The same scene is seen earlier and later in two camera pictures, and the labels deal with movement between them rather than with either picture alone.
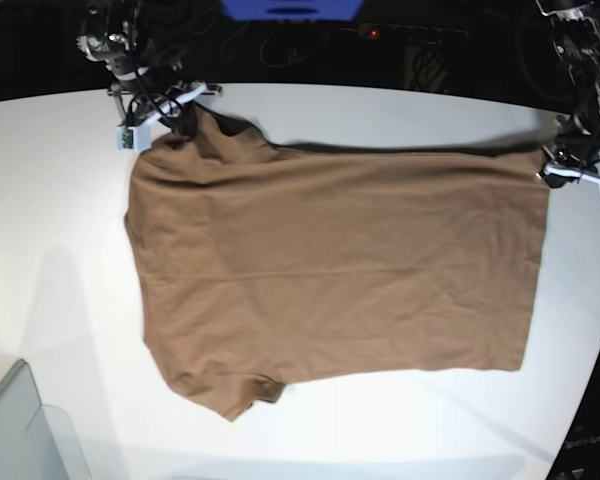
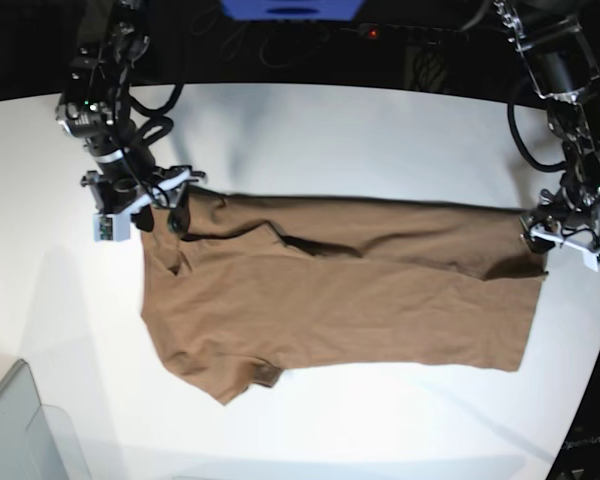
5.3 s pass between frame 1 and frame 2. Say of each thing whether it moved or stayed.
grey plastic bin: stayed
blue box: stayed
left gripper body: moved
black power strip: stayed
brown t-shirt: moved
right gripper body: moved
